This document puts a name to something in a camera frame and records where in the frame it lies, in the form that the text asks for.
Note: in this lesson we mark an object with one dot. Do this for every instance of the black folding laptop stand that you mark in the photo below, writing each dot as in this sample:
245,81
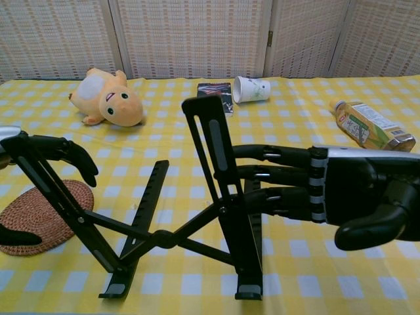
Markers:
162,239

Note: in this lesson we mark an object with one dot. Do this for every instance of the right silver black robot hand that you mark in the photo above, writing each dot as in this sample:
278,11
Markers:
354,190

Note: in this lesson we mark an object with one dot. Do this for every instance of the orange plush animal toy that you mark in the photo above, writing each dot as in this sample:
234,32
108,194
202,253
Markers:
121,105

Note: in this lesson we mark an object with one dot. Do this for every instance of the round brown woven coaster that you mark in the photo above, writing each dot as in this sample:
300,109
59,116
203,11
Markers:
33,213

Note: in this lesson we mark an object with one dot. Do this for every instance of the yellow white checkered tablecloth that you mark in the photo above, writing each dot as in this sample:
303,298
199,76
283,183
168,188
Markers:
295,131

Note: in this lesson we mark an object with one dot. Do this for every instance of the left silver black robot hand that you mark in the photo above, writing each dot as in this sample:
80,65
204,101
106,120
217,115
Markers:
82,160

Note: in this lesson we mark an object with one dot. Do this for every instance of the plastic tea bottle yellow label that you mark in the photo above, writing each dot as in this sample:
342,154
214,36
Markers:
367,126

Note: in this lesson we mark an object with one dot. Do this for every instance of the white paper cup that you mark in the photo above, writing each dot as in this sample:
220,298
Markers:
252,90

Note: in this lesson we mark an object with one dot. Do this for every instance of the woven bamboo screen panel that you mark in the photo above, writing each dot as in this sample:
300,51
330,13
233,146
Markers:
52,36
384,36
305,36
190,36

